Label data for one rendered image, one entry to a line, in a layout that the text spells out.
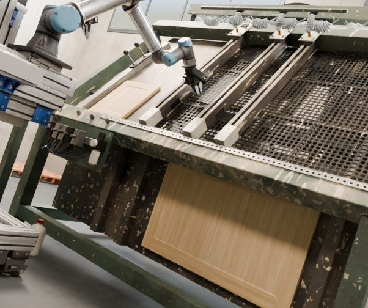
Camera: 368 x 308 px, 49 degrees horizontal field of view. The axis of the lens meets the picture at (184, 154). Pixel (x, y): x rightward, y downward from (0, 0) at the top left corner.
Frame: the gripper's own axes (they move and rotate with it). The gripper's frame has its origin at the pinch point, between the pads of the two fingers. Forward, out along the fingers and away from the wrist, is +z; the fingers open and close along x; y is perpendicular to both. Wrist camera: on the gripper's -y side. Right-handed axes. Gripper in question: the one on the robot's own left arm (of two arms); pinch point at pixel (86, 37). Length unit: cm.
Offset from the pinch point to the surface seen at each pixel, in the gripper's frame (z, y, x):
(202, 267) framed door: 106, -25, -120
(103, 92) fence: 35.8, 5.1, -7.7
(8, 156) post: 71, -56, 12
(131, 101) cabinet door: 38, 6, -35
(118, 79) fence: 28.8, 19.7, -7.3
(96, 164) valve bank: 66, -34, -49
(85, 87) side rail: 36.1, 8.6, 16.4
